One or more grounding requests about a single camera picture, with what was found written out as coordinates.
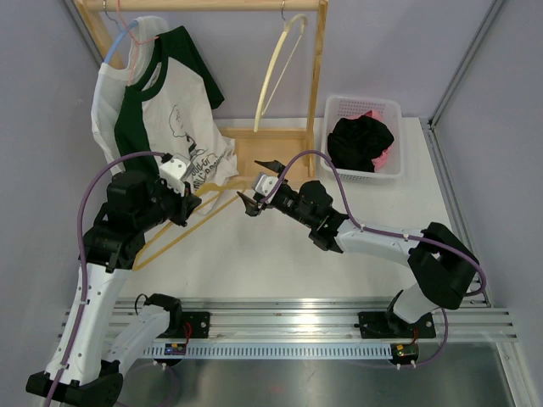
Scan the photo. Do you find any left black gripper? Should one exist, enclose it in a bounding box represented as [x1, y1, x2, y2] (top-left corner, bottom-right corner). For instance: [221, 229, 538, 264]
[135, 175, 202, 231]

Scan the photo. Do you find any yellow hanger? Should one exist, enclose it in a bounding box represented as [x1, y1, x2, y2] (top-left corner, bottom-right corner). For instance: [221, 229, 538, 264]
[132, 181, 248, 271]

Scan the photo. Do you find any dark green t shirt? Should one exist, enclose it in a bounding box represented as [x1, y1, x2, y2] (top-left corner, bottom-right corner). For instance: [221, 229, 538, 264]
[114, 26, 238, 189]

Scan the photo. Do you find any black t shirt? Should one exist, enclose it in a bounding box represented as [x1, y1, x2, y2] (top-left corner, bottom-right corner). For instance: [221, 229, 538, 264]
[327, 116, 375, 173]

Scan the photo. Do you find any cream hanger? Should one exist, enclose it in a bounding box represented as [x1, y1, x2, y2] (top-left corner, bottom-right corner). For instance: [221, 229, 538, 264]
[253, 0, 310, 133]

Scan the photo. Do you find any pink t shirt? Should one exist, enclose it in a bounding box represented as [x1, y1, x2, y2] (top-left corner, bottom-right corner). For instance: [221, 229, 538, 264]
[362, 110, 395, 170]

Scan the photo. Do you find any white t shirt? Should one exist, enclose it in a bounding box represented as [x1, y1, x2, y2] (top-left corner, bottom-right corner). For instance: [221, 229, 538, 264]
[91, 16, 170, 163]

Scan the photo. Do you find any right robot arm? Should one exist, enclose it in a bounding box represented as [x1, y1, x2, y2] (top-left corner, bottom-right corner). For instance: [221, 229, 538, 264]
[239, 161, 480, 339]

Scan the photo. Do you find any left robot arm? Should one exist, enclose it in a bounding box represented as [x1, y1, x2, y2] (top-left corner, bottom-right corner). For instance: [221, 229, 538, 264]
[25, 170, 201, 406]

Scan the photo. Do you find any blue white hanger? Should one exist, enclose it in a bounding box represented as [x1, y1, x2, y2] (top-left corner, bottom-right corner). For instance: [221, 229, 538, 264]
[102, 0, 138, 70]

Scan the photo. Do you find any pink hanger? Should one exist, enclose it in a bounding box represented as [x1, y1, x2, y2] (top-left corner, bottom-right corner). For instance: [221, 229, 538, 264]
[115, 0, 157, 85]

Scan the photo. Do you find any wooden clothes rack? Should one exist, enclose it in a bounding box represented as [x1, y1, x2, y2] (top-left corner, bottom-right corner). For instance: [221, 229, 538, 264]
[73, 1, 328, 181]

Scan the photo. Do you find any white plastic basket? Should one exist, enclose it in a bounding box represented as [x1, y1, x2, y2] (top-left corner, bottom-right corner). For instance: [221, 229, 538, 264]
[320, 96, 405, 182]

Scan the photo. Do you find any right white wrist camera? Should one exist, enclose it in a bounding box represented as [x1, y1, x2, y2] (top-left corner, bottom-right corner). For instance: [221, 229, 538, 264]
[253, 172, 288, 198]

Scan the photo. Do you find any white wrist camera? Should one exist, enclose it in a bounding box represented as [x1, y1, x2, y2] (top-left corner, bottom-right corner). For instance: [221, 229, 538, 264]
[159, 153, 193, 196]
[253, 172, 288, 198]

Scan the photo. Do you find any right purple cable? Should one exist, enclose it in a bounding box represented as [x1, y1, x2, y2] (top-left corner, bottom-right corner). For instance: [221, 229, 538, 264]
[258, 150, 488, 370]

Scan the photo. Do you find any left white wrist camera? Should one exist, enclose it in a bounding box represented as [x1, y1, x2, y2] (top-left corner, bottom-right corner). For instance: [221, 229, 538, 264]
[159, 153, 193, 196]

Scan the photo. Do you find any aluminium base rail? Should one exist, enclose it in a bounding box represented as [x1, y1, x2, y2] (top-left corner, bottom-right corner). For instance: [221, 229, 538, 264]
[57, 296, 519, 344]

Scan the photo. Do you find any white slotted cable duct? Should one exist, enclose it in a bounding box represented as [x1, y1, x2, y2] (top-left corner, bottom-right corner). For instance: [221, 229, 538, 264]
[142, 343, 392, 360]

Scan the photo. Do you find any left aluminium frame post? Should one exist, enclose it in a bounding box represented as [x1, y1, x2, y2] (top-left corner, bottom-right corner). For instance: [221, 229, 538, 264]
[59, 0, 115, 70]

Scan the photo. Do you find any aluminium frame post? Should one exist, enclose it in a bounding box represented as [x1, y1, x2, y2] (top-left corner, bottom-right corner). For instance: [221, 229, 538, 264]
[59, 0, 115, 70]
[428, 0, 507, 131]

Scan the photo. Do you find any right aluminium frame post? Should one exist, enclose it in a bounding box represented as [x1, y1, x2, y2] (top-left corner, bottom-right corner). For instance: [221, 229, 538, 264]
[428, 0, 507, 131]

